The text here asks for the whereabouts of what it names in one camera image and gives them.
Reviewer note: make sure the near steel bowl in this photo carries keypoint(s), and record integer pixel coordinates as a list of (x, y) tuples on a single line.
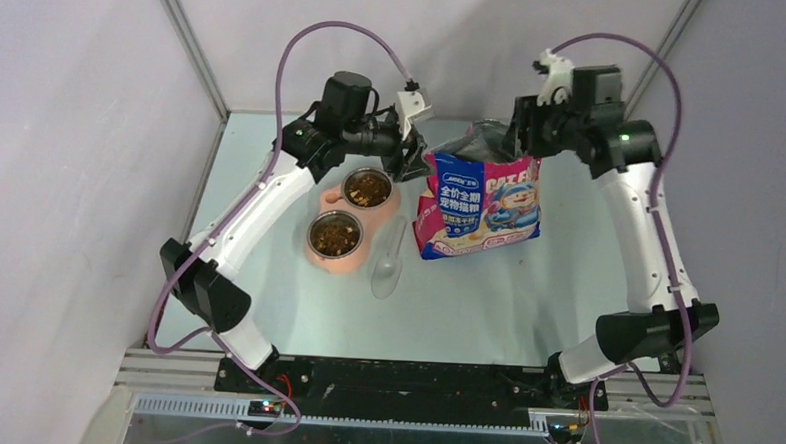
[(340, 214)]

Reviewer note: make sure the pink double bowl feeder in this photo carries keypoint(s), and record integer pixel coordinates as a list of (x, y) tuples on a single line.
[(371, 221)]

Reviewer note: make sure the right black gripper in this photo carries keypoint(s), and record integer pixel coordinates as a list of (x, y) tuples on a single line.
[(523, 138)]

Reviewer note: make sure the steel bowl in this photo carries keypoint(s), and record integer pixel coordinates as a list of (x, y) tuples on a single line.
[(340, 214), (367, 188)]

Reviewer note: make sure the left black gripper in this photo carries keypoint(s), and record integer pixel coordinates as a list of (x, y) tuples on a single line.
[(413, 164)]

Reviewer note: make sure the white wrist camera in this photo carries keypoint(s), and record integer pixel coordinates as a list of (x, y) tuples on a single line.
[(556, 74), (412, 105)]

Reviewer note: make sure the aluminium front frame rail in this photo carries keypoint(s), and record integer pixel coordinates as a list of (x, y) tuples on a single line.
[(183, 384)]

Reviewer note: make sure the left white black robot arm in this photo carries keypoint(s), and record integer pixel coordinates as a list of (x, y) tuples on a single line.
[(346, 120)]

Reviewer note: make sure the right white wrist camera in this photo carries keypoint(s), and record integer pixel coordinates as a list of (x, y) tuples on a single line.
[(556, 74)]

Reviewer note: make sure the pink pet food bag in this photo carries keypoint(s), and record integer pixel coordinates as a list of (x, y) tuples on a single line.
[(478, 196)]

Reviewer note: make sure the left controller board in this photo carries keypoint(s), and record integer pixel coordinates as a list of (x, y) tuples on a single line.
[(265, 409)]

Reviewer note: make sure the brown kibble pet food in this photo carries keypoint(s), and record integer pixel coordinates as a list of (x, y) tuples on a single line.
[(334, 237)]

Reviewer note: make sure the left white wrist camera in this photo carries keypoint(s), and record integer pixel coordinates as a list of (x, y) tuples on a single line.
[(412, 105)]

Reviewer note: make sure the right controller board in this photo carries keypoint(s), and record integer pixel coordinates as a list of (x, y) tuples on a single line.
[(566, 434)]

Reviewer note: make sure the controller board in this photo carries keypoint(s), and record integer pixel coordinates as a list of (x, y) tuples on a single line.
[(265, 409), (566, 434)]

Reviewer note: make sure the corner aluminium post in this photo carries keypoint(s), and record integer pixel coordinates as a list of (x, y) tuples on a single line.
[(675, 31), (181, 23)]

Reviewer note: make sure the right corner aluminium post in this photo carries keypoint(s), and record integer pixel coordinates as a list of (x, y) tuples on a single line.
[(675, 31)]

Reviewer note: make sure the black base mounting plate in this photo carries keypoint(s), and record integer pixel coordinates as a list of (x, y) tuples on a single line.
[(412, 392)]

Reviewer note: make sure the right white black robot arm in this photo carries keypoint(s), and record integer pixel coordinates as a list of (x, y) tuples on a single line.
[(580, 109)]

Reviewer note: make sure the left corner aluminium post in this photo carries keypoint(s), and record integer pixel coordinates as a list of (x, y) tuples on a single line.
[(181, 23)]

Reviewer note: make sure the clear plastic scoop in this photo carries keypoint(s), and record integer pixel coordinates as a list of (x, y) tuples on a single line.
[(388, 267)]

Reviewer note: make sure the far steel bowl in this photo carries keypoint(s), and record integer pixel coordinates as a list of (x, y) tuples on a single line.
[(367, 188)]

